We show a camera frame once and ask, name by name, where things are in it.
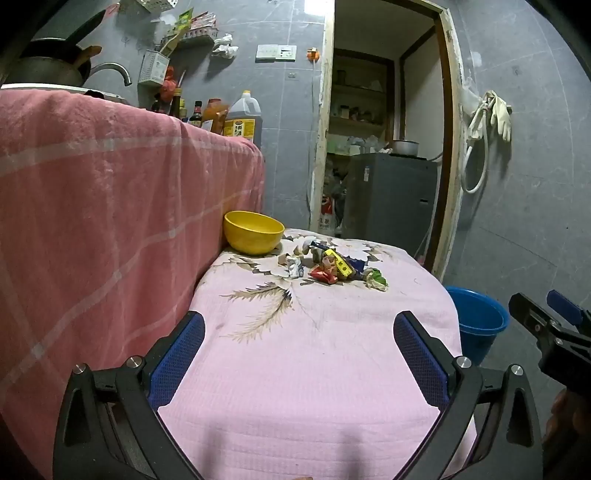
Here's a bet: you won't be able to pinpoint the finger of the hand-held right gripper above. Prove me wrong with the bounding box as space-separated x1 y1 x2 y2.
547 289 591 330
509 292 561 344

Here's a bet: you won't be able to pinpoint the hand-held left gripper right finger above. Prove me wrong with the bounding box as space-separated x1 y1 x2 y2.
392 310 543 480

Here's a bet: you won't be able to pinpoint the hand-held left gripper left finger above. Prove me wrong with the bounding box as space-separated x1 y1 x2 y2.
53 310 206 480

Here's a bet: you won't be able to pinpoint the blue plastic bucket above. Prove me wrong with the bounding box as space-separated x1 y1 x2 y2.
445 286 511 367

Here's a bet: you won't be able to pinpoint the green white wrapper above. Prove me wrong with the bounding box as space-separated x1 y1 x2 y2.
365 268 389 292

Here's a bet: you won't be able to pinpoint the red snack wrapper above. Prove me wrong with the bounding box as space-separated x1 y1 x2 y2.
308 258 340 284

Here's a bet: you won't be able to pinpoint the beige paper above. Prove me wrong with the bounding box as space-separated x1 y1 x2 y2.
277 237 319 266

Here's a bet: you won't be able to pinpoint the person's right hand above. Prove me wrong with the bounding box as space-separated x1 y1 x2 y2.
545 388 591 446

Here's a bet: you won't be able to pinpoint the pink floral blanket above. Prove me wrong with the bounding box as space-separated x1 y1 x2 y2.
154 227 478 480

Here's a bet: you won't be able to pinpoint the yellow bowl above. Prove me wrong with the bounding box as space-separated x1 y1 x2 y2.
223 210 286 256

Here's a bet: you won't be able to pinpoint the pink checked blanket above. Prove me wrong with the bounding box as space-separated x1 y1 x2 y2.
0 85 266 480

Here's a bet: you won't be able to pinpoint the white sack red print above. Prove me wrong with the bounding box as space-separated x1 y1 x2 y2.
320 194 338 234

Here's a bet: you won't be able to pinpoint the cream rubber gloves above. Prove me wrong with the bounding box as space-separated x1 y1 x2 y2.
482 91 513 142

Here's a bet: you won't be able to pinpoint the orange pouch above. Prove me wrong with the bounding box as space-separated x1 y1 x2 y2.
202 98 230 136

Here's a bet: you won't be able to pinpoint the large cooking oil jug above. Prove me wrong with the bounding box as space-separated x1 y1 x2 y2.
225 90 262 143

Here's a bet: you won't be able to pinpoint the wooden shelf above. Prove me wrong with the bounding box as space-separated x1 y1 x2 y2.
330 55 395 139

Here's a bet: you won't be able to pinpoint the white perforated utensil holder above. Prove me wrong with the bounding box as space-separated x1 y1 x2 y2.
137 49 168 86

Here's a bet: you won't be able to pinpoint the metal faucet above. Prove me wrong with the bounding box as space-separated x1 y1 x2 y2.
88 63 133 88

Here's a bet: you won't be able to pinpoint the white crumpled cloth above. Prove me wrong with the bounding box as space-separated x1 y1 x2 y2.
211 33 240 60

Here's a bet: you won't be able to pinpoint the wooden spatula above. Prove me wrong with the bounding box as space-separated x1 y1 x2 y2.
76 45 103 70

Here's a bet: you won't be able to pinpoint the black wok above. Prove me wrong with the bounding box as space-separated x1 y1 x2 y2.
2 8 108 88

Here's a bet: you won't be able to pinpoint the white hose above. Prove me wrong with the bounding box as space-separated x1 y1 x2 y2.
461 95 491 195

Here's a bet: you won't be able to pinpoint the wooden door frame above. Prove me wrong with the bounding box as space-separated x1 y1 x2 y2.
308 0 467 282

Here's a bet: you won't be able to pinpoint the white wall cable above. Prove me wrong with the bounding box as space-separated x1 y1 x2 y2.
307 60 322 208

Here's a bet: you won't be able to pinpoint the wall rack with packets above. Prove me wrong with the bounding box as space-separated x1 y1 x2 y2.
173 9 220 51

